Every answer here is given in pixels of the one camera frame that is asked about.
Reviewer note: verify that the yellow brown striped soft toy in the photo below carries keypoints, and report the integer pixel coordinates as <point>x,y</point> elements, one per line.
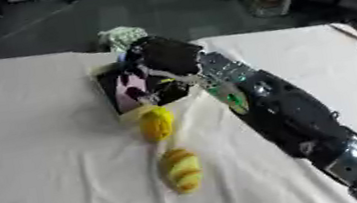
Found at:
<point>182,170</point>

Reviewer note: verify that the green white crumpled toy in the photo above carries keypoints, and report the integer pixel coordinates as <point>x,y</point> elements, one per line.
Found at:
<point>121,38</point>

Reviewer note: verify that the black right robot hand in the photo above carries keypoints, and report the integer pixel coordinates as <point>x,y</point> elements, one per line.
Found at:
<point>167,58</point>

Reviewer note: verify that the yellow round soft toy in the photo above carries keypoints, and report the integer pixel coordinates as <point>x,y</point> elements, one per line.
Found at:
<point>156,123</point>

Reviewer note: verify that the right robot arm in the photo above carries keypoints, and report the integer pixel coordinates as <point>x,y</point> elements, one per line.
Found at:
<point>290,113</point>

